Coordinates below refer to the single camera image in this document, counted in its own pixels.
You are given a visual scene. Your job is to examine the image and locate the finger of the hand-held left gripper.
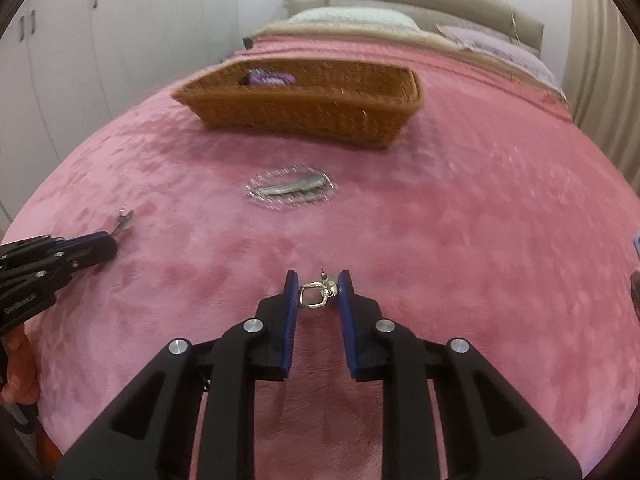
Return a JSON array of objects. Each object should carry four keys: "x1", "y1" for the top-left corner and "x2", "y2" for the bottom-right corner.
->
[
  {"x1": 52, "y1": 231, "x2": 113, "y2": 251},
  {"x1": 62, "y1": 238, "x2": 119, "y2": 276}
]

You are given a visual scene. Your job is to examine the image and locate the white cable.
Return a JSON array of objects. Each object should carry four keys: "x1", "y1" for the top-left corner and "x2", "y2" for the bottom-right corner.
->
[{"x1": 492, "y1": 0, "x2": 522, "y2": 47}]

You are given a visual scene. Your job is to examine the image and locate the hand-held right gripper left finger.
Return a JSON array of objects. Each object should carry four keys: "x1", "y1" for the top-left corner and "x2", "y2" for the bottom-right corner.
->
[{"x1": 52, "y1": 269, "x2": 301, "y2": 480}]

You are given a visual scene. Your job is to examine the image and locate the white wardrobe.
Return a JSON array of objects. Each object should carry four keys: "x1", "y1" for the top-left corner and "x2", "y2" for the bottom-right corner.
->
[{"x1": 0, "y1": 0, "x2": 239, "y2": 232}]

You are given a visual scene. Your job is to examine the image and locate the person's left hand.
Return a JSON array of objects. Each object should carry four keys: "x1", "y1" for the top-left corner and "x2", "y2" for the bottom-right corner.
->
[{"x1": 0, "y1": 326, "x2": 39, "y2": 407}]

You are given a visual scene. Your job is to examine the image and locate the purple spiral hair tie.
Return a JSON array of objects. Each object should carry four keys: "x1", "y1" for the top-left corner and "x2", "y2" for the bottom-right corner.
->
[{"x1": 248, "y1": 68, "x2": 296, "y2": 86}]

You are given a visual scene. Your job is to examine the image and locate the purple patterned pillow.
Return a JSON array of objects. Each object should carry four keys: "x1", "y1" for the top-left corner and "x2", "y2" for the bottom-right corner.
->
[{"x1": 436, "y1": 23, "x2": 562, "y2": 90}]

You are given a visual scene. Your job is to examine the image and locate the beige quilt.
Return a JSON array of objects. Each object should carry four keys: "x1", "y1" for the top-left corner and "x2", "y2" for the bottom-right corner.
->
[{"x1": 242, "y1": 18, "x2": 567, "y2": 102}]

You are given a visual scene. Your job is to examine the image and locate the silver metal hair clip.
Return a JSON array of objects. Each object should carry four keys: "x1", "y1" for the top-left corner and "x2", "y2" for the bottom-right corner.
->
[{"x1": 254, "y1": 172, "x2": 332, "y2": 197}]

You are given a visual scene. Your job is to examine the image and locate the white patterned pillow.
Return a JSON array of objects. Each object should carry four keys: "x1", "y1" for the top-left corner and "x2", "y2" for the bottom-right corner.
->
[{"x1": 287, "y1": 7, "x2": 421, "y2": 34}]

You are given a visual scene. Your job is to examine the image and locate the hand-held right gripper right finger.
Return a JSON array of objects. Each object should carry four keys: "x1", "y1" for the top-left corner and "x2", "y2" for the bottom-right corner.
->
[{"x1": 336, "y1": 269, "x2": 583, "y2": 480}]

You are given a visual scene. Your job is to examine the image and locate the beige curtain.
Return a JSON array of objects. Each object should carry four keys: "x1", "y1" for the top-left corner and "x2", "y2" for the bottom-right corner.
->
[{"x1": 564, "y1": 0, "x2": 640, "y2": 187}]

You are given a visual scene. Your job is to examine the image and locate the brown woven wicker basket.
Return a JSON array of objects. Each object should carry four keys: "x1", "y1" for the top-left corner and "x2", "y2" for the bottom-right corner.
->
[{"x1": 171, "y1": 59, "x2": 425, "y2": 150}]

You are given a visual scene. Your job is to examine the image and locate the silver crystal earring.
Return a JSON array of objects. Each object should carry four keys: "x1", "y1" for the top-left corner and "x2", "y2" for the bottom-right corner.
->
[
  {"x1": 298, "y1": 268, "x2": 347, "y2": 309},
  {"x1": 112, "y1": 208, "x2": 135, "y2": 236}
]

